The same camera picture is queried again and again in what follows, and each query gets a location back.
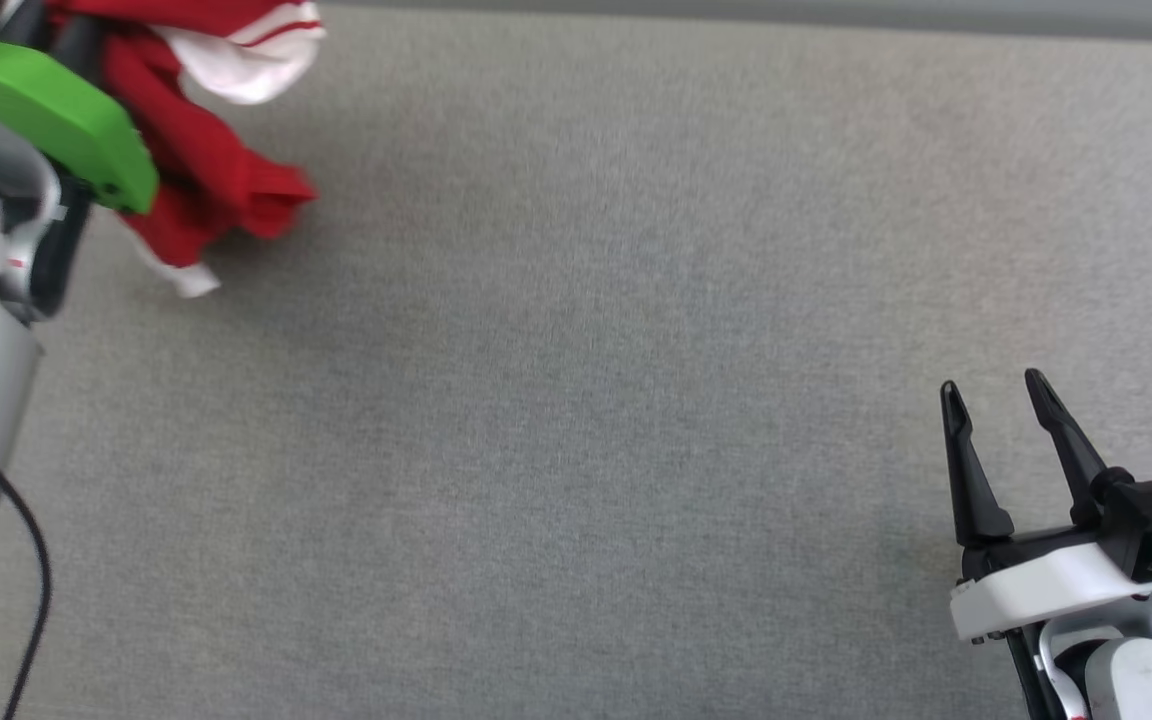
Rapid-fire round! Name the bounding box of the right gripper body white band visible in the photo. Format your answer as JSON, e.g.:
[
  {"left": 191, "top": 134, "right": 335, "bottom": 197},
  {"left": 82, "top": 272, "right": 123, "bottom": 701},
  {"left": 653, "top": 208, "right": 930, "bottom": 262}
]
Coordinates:
[{"left": 949, "top": 526, "right": 1152, "bottom": 646}]

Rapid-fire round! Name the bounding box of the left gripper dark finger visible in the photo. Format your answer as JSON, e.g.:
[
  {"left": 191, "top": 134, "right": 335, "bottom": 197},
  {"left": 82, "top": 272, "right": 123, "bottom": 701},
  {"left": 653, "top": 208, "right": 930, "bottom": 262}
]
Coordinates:
[
  {"left": 21, "top": 0, "right": 55, "bottom": 49},
  {"left": 56, "top": 15, "right": 105, "bottom": 91}
]

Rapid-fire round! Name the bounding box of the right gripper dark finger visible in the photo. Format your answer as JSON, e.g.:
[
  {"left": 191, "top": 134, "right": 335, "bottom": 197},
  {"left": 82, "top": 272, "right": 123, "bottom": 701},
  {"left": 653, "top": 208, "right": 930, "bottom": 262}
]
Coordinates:
[
  {"left": 940, "top": 380, "right": 1016, "bottom": 548},
  {"left": 1024, "top": 368, "right": 1108, "bottom": 529}
]

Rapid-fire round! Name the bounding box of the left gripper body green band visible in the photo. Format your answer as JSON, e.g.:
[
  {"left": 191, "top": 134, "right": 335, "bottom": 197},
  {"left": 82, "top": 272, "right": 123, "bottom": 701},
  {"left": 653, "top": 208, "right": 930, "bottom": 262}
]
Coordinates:
[{"left": 0, "top": 40, "right": 160, "bottom": 215}]

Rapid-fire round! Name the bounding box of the red white basketball jersey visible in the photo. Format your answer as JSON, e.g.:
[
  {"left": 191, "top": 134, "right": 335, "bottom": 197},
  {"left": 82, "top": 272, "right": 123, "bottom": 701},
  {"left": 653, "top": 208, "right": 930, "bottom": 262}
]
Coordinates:
[{"left": 44, "top": 0, "right": 327, "bottom": 299}]

